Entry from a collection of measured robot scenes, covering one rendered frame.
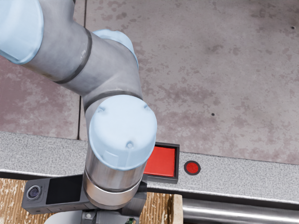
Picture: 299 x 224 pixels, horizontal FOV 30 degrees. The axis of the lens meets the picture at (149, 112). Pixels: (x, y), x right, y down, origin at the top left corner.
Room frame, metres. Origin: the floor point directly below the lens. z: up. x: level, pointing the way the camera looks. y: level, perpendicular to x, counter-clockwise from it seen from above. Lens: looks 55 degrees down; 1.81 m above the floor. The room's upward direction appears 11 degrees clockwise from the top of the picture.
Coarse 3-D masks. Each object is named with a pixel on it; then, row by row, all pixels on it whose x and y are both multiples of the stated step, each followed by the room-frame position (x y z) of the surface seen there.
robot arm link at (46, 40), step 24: (0, 0) 0.41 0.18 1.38; (24, 0) 0.40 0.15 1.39; (48, 0) 0.43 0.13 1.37; (72, 0) 0.45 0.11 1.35; (0, 24) 0.38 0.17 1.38; (24, 24) 0.38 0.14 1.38; (48, 24) 0.40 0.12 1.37; (72, 24) 0.43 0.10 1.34; (0, 48) 0.37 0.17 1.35; (24, 48) 0.37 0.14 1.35; (48, 48) 0.38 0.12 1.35; (72, 48) 0.40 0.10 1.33; (48, 72) 0.38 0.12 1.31; (72, 72) 0.39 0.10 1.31
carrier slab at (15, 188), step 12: (0, 180) 0.41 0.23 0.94; (12, 180) 0.42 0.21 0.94; (24, 180) 0.42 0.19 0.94; (0, 192) 0.39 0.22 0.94; (12, 192) 0.40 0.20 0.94; (0, 204) 0.37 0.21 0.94; (12, 204) 0.37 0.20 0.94; (156, 204) 0.42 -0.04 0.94; (168, 204) 0.43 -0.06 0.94; (0, 216) 0.35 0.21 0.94; (12, 216) 0.35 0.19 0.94; (24, 216) 0.36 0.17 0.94; (36, 216) 0.36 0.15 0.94; (48, 216) 0.37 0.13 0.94; (144, 216) 0.40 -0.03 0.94; (156, 216) 0.40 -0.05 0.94; (168, 216) 0.41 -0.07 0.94
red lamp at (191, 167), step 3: (189, 165) 0.53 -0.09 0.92; (192, 165) 0.53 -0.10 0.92; (195, 165) 0.53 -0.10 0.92; (186, 168) 0.52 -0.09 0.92; (189, 168) 0.52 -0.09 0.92; (192, 168) 0.52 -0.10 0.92; (195, 168) 0.52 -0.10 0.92; (189, 171) 0.51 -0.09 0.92; (192, 171) 0.51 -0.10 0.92; (195, 171) 0.52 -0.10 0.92
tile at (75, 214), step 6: (54, 216) 0.36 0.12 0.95; (60, 216) 0.36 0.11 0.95; (66, 216) 0.37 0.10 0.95; (72, 216) 0.37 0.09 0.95; (78, 216) 0.37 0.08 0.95; (48, 222) 0.35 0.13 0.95; (54, 222) 0.35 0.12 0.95; (60, 222) 0.35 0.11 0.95; (66, 222) 0.36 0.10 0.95; (72, 222) 0.36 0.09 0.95; (78, 222) 0.36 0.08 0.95
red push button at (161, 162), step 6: (156, 150) 0.54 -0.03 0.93; (162, 150) 0.54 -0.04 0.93; (168, 150) 0.54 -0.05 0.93; (174, 150) 0.54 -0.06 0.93; (150, 156) 0.52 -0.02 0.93; (156, 156) 0.52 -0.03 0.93; (162, 156) 0.53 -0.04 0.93; (168, 156) 0.53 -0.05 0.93; (174, 156) 0.53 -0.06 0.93; (150, 162) 0.51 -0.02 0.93; (156, 162) 0.51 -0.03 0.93; (162, 162) 0.51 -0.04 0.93; (168, 162) 0.52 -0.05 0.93; (150, 168) 0.50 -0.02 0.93; (156, 168) 0.50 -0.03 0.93; (162, 168) 0.50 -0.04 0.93; (168, 168) 0.50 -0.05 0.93; (150, 174) 0.49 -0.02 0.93; (156, 174) 0.49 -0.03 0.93; (162, 174) 0.49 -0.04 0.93; (168, 174) 0.49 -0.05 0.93
